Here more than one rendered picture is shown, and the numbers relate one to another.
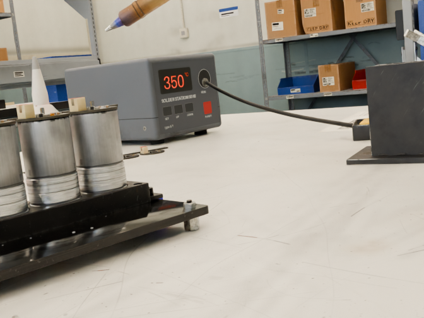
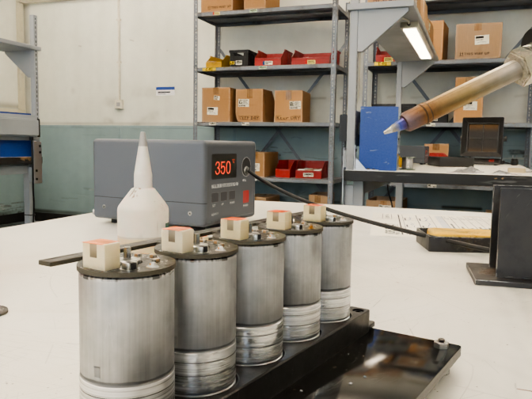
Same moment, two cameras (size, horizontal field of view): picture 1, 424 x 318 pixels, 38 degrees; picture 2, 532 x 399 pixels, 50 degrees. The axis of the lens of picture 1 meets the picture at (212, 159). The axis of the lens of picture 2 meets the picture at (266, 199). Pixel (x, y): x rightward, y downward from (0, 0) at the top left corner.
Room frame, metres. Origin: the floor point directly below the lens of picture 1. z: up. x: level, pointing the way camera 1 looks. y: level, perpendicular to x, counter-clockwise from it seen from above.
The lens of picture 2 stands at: (0.09, 0.14, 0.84)
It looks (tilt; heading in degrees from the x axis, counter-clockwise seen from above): 6 degrees down; 345
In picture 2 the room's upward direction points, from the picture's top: 1 degrees clockwise
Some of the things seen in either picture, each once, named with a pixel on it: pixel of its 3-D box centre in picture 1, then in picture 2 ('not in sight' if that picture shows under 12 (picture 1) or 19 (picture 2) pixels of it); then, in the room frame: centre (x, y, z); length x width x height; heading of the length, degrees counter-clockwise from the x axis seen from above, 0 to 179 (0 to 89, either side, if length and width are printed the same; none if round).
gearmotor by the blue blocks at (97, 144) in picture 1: (99, 156); (322, 275); (0.31, 0.06, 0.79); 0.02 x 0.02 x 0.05
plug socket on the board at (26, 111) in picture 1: (27, 111); (280, 219); (0.29, 0.08, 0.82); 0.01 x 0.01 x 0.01; 43
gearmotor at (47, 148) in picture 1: (50, 166); (289, 289); (0.30, 0.08, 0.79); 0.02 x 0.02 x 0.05
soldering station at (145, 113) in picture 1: (143, 100); (176, 181); (0.76, 0.08, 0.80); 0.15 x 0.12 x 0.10; 49
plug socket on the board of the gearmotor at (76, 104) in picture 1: (78, 104); (315, 212); (0.31, 0.06, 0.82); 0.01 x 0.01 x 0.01; 43
